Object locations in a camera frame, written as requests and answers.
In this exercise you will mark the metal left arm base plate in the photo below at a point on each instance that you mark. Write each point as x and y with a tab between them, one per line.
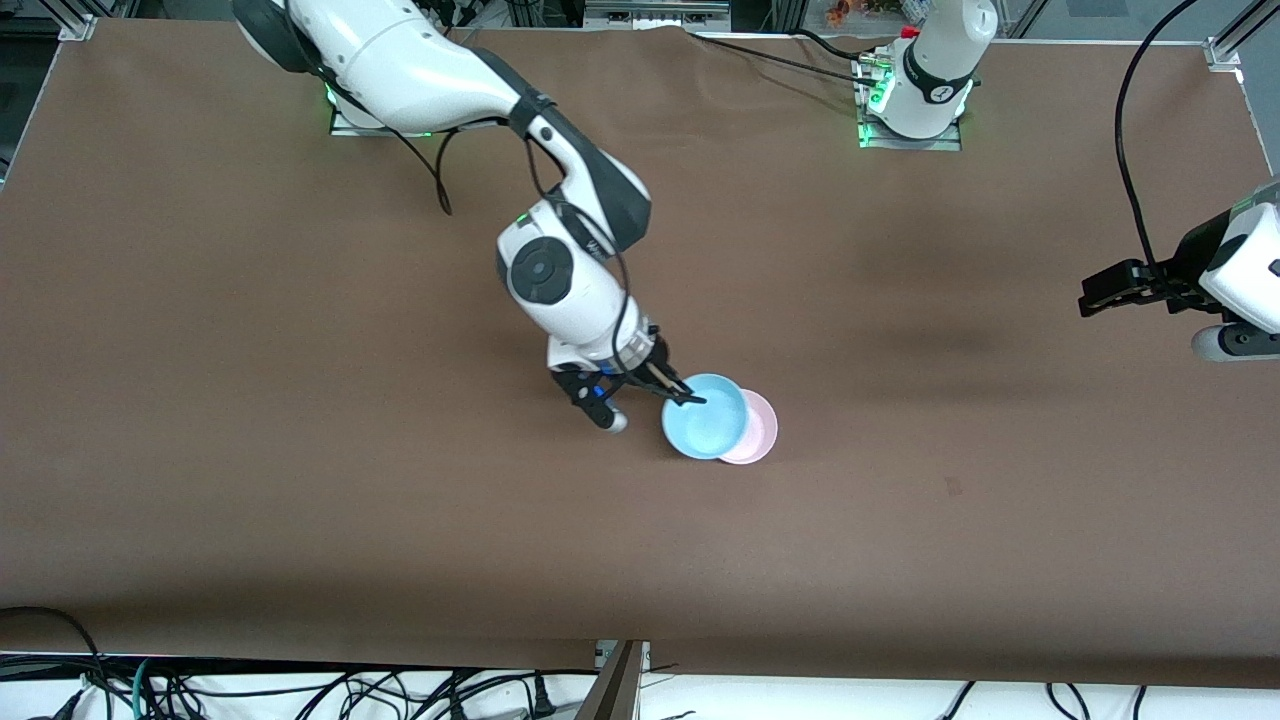
955	143

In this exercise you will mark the blue bowl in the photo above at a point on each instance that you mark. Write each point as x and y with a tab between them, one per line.
705	418

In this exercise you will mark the black power plug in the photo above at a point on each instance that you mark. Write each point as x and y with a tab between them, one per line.
542	697

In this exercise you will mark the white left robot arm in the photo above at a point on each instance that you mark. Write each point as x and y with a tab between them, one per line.
935	70

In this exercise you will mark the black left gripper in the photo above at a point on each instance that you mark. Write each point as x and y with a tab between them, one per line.
1172	276

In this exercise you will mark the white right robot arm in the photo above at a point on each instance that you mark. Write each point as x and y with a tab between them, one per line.
560	290

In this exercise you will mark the aluminium frame corner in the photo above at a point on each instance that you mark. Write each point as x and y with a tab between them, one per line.
1232	40

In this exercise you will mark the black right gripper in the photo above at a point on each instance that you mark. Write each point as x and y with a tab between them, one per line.
657	364

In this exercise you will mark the aluminium profile post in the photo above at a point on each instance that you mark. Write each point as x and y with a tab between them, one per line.
612	685

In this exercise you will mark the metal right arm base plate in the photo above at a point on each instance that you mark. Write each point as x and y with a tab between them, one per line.
350	128

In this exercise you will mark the brown table cover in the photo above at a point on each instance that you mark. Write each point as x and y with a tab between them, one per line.
600	520

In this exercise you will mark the grey power strip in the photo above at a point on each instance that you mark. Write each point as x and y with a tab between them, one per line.
655	12

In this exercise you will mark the pink bowl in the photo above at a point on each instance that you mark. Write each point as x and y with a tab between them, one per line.
760	435

